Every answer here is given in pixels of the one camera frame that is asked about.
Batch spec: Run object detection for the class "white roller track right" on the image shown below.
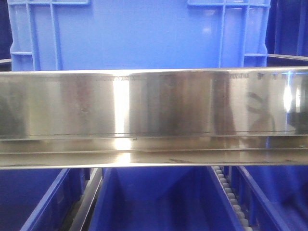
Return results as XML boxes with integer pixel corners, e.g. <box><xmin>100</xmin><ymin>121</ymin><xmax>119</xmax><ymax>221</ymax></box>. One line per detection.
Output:
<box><xmin>212</xmin><ymin>166</ymin><xmax>253</xmax><ymax>231</ymax></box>

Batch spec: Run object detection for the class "light blue upper crate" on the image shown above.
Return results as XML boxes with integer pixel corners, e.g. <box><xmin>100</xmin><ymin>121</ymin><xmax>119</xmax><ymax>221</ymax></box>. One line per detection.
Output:
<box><xmin>7</xmin><ymin>0</ymin><xmax>270</xmax><ymax>71</ymax></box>

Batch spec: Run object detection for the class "dark blue upper right bin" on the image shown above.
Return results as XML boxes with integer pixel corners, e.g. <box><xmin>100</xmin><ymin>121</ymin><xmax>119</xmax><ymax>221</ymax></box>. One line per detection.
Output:
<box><xmin>266</xmin><ymin>0</ymin><xmax>308</xmax><ymax>57</ymax></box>

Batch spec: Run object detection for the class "dark blue bin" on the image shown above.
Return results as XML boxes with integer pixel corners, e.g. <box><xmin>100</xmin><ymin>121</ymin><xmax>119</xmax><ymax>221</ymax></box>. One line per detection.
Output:
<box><xmin>0</xmin><ymin>0</ymin><xmax>13</xmax><ymax>60</ymax></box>
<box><xmin>266</xmin><ymin>0</ymin><xmax>308</xmax><ymax>57</ymax></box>

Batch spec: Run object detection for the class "dark blue upper left bin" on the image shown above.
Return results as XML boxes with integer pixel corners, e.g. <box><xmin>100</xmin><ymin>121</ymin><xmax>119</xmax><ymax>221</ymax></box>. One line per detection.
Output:
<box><xmin>0</xmin><ymin>0</ymin><xmax>13</xmax><ymax>60</ymax></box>

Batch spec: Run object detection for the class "stainless steel shelf rail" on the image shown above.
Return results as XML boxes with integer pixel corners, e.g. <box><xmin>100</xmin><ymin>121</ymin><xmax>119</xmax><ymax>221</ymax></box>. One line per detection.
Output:
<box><xmin>0</xmin><ymin>66</ymin><xmax>308</xmax><ymax>169</ymax></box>

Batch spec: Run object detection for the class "steel divider rail left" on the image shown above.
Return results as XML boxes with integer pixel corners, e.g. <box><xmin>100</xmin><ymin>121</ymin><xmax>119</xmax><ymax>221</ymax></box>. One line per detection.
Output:
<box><xmin>68</xmin><ymin>168</ymin><xmax>102</xmax><ymax>231</ymax></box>

